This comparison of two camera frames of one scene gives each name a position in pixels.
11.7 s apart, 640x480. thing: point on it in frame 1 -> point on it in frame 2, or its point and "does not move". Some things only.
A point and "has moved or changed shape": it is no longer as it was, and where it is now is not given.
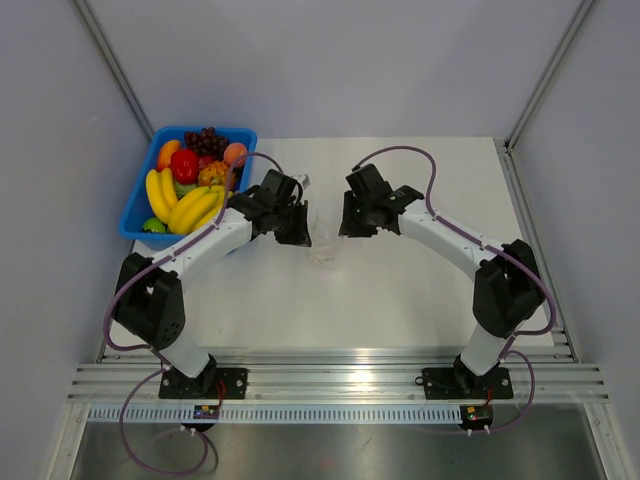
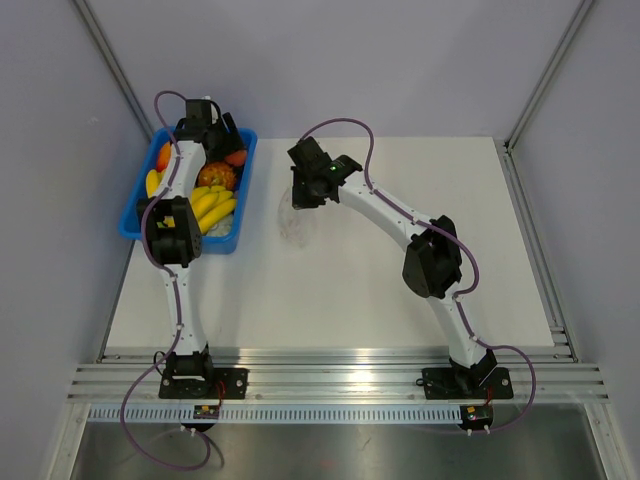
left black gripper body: [280, 210] -> [220, 138]
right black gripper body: [368, 207] -> [308, 178]
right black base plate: [461, 383] does not move
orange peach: [233, 151] does not move
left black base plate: [208, 383] does not move
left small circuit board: [206, 411] does not move
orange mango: [165, 152] does not move
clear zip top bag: [324, 233] has moved or changed shape
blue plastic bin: [132, 221] does not move
